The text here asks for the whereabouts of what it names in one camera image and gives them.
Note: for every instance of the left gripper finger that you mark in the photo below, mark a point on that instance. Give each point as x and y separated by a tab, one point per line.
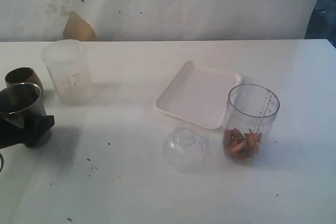
38	130

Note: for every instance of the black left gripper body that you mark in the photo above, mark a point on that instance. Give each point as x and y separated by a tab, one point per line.
11	134

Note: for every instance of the stainless steel cup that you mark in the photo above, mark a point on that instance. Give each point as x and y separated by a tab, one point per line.
20	102

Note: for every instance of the brown wooden cup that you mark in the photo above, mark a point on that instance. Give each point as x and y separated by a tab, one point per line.
22	75

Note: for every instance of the clear dome shaker lid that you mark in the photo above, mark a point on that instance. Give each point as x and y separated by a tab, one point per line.
184	149

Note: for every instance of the clear plastic shaker cup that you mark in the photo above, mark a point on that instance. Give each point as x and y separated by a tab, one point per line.
250	106

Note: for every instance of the translucent plastic container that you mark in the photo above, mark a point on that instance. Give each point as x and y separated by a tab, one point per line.
69	70

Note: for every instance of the white rectangular tray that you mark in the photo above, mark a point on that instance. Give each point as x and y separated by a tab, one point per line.
198	94

